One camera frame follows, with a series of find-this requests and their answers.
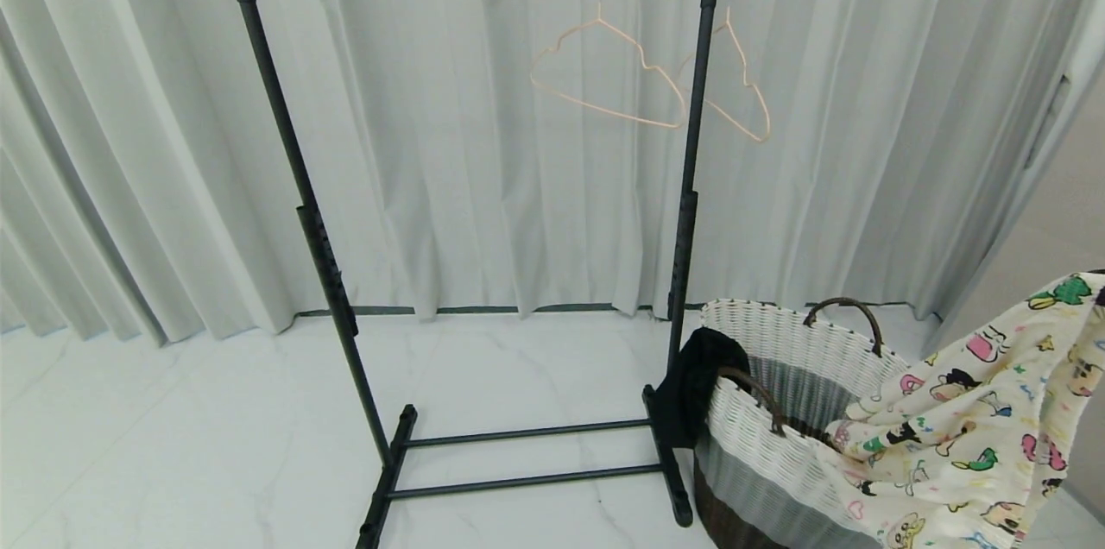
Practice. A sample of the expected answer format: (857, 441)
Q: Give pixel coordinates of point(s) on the black garment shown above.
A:
(691, 385)

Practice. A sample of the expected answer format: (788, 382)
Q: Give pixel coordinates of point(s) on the pink clothes hanger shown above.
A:
(767, 124)
(602, 19)

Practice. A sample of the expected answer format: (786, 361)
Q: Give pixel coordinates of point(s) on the cream printed garment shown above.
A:
(975, 428)

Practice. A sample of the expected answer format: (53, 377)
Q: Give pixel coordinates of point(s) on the white laundry basket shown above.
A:
(777, 342)

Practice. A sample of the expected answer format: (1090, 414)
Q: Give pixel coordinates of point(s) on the white curtain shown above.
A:
(475, 143)

